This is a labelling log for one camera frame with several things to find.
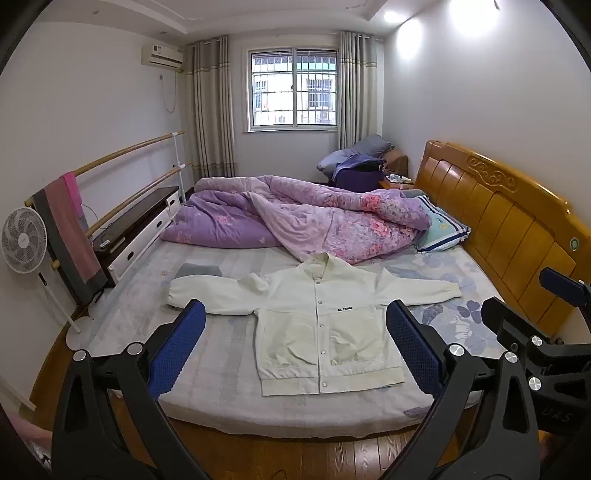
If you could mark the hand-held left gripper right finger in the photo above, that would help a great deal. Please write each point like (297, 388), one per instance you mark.
(413, 346)

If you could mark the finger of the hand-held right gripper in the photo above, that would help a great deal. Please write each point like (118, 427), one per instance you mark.
(508, 321)
(561, 286)

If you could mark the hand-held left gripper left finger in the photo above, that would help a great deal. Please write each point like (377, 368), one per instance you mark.
(180, 341)

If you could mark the white button-up jacket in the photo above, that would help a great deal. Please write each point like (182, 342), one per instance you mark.
(318, 323)

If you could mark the bed mattress with floral sheet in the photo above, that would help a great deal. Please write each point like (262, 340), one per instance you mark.
(207, 360)

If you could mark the grey folded cloth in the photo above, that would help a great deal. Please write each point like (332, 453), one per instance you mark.
(198, 270)

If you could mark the wooden headboard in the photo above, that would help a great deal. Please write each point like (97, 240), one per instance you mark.
(508, 221)

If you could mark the striped pillow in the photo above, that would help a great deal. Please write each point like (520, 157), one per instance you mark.
(441, 228)

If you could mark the black and white cabinet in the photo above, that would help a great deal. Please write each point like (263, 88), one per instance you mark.
(138, 226)

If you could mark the grey and pink towel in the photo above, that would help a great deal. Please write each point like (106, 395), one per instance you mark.
(74, 249)

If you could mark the purple floral quilt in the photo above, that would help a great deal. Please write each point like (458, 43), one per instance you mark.
(318, 217)

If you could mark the wooden nightstand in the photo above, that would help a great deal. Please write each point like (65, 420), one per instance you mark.
(397, 182)

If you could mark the pink cloth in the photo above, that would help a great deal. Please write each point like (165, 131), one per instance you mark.
(27, 438)

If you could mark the purple bag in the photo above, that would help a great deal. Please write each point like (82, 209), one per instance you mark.
(360, 173)

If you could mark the brown chair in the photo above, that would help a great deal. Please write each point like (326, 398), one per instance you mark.
(398, 161)

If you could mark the white standing fan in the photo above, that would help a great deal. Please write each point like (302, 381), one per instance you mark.
(23, 240)

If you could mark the light grey pillow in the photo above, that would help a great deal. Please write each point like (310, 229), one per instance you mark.
(332, 161)

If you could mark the wooden ballet barre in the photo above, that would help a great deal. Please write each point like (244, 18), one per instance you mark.
(134, 144)

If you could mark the dark grey pillow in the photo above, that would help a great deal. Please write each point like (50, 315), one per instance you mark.
(369, 145)

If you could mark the window with metal bars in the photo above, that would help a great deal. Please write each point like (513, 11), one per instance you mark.
(293, 87)

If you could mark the white air conditioner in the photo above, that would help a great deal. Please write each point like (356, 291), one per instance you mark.
(160, 56)

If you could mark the ceiling light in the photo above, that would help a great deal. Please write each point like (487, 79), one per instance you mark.
(392, 16)

